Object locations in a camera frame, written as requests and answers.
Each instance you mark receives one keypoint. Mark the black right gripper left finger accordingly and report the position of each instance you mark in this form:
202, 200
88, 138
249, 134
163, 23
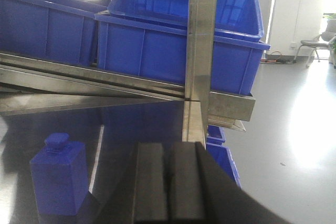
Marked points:
140, 196

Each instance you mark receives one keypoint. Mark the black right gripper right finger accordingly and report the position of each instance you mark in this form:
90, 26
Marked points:
201, 192

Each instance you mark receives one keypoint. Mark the blue bottle part with cap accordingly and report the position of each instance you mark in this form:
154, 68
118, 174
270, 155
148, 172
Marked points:
60, 176

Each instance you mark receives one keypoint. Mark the blue bin on lower shelf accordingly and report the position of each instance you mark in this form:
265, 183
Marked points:
215, 145

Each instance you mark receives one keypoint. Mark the blue bin on shelf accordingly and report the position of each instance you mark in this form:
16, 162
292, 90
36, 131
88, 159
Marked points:
64, 31
159, 52
215, 145

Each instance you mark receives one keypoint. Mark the blue bin on right shelf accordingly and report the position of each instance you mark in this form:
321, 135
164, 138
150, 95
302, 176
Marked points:
159, 52

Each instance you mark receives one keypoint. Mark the stainless steel shelf rack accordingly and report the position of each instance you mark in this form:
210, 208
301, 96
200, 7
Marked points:
202, 107

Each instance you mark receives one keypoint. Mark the blue bin on left shelf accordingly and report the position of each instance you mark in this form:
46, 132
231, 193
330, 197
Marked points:
64, 31

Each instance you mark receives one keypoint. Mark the grey office chair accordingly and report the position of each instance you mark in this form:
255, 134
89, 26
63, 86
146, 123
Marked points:
324, 41

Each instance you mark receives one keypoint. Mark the blue bin stacked on top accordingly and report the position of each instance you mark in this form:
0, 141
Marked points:
239, 19

